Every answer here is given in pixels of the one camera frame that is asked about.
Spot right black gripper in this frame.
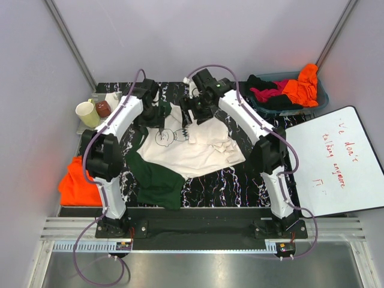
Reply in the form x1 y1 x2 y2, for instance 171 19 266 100
178 95 214 130

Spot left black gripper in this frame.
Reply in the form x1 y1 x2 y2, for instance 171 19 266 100
134 103 164 133

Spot white green Charlie Brown t-shirt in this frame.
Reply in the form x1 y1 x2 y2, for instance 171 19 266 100
125 104 245 210

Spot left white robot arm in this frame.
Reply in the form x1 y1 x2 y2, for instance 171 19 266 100
80 78 166 238

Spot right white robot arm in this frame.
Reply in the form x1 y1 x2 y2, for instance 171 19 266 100
179 65 299 238

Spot pale yellow mug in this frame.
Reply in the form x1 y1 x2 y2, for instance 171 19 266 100
75 99 100 128

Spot magenta garment in basket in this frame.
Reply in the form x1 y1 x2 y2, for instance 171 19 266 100
249 79 289 103

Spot black garment in basket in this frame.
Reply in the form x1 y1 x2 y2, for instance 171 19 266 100
244 74 303 111

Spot teal laundry basket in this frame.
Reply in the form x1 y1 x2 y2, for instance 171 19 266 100
247 71 329 116

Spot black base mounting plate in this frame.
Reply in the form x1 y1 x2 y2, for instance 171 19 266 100
95 208 308 240

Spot folded orange t-shirt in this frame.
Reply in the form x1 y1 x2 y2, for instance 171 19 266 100
58 156 102 207

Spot orange t-shirt in basket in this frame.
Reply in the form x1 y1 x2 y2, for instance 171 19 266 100
282 64 319 107

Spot whiteboard with red writing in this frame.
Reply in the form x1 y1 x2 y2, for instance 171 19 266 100
286 106 383 217

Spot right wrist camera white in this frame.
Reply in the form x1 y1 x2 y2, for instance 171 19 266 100
183 77 197 98

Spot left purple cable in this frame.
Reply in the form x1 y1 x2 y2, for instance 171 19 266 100
73 68 146 284

